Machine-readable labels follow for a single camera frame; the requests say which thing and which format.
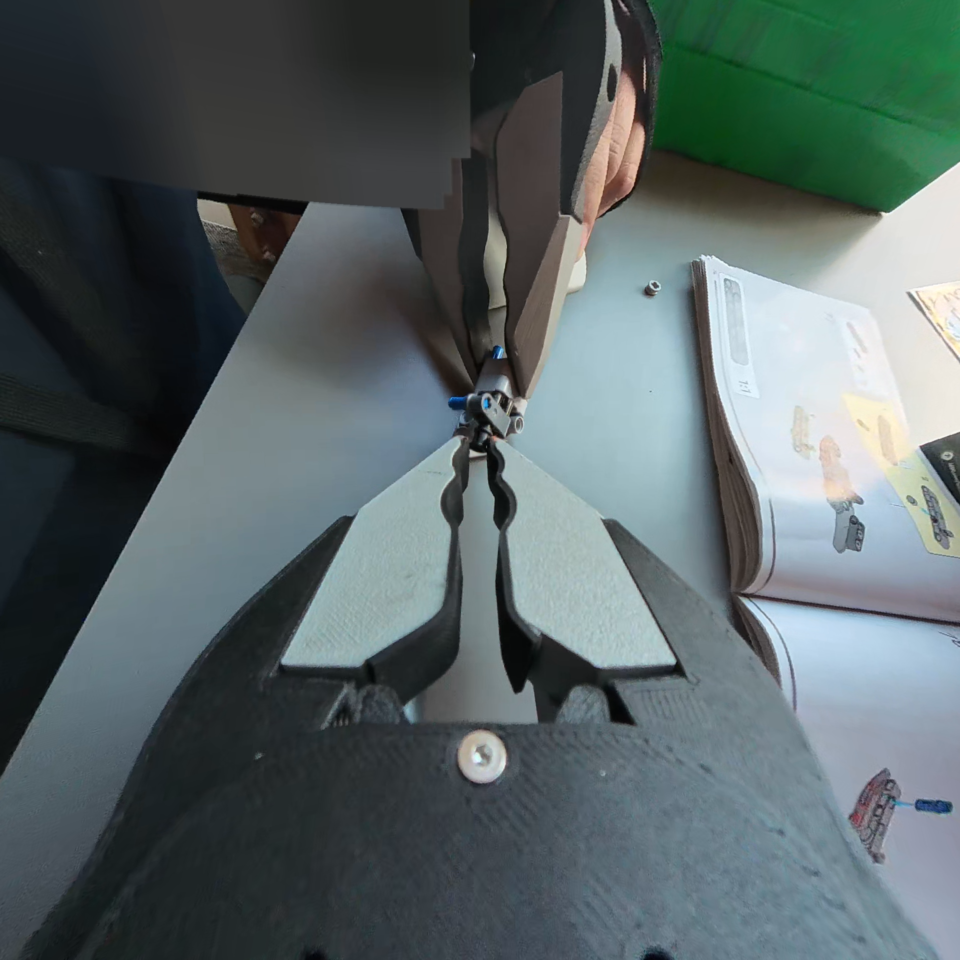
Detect brown wooden chair frame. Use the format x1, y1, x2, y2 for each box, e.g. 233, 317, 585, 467
198, 198, 309, 294

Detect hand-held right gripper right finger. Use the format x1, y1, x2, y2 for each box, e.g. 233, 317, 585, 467
486, 438, 678, 725

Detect person's dark blue clothing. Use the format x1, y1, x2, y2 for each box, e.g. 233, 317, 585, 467
0, 157, 252, 759

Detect open instruction booklet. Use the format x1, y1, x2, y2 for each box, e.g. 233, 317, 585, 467
690, 255, 960, 924

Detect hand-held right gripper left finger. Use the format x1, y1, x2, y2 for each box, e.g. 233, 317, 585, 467
279, 435, 472, 702

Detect yellow leaflet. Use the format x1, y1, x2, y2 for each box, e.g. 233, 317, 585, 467
907, 281, 960, 363

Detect black card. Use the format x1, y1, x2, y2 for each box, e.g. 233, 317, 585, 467
918, 431, 960, 505

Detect green box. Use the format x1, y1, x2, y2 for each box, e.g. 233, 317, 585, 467
648, 0, 960, 215

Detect person's left hand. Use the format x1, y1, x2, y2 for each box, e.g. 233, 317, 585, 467
583, 63, 650, 222

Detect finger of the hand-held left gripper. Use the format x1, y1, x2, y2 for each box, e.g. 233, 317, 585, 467
493, 71, 588, 400
403, 159, 494, 381

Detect grey lego piece blue pin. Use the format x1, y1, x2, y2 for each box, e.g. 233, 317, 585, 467
448, 390, 526, 453

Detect white lego piece blue pins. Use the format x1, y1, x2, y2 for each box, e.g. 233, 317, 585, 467
480, 345, 520, 399

